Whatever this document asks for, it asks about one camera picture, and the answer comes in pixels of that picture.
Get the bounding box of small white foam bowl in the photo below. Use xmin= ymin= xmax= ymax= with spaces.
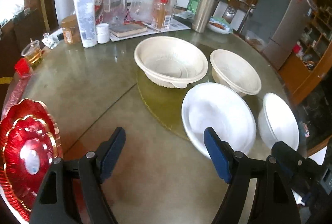
xmin=258 ymin=93 xmax=299 ymax=151

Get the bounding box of large red scalloped plate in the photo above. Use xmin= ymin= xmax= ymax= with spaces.
xmin=1 ymin=99 xmax=63 ymax=221

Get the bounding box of large white foam bowl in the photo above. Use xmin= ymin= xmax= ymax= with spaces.
xmin=181 ymin=82 xmax=257 ymax=158

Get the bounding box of small cream plastic bowl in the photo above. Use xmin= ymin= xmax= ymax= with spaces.
xmin=210 ymin=49 xmax=262 ymax=96

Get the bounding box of large cream plastic bowl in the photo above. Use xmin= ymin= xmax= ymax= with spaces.
xmin=134 ymin=36 xmax=208 ymax=89

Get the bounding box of red cigarette box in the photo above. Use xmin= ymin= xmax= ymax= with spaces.
xmin=14 ymin=58 xmax=32 ymax=77

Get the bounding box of round yellow green placemat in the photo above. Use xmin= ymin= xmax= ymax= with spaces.
xmin=135 ymin=42 xmax=260 ymax=141

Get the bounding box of plastic cup of tea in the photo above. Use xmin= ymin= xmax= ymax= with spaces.
xmin=21 ymin=40 xmax=43 ymax=69

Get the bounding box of grey refrigerator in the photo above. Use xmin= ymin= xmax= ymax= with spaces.
xmin=244 ymin=0 xmax=310 ymax=69

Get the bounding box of peanut butter jar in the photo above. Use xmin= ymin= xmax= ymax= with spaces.
xmin=61 ymin=15 xmax=81 ymax=44

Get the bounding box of small white pill bottle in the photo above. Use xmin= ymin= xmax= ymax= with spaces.
xmin=96 ymin=23 xmax=110 ymax=44

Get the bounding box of small dish of food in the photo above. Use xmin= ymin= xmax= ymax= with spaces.
xmin=207 ymin=17 xmax=233 ymax=35

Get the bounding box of brown book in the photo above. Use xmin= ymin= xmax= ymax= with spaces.
xmin=109 ymin=23 xmax=147 ymax=38

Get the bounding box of white lotion tube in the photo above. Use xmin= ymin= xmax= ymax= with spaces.
xmin=73 ymin=0 xmax=97 ymax=48

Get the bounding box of stainless steel thermos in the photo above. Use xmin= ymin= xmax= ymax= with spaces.
xmin=192 ymin=0 xmax=219 ymax=33

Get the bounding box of clear glass pitcher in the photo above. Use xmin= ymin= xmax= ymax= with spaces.
xmin=103 ymin=0 xmax=127 ymax=28

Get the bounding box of red cap liquor bottle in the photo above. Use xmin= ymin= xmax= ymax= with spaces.
xmin=95 ymin=0 xmax=104 ymax=25

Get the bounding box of clear plastic bag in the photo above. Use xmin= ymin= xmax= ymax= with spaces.
xmin=129 ymin=0 xmax=154 ymax=23

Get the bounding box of amber sauce bottle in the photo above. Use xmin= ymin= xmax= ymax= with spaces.
xmin=152 ymin=0 xmax=172 ymax=29

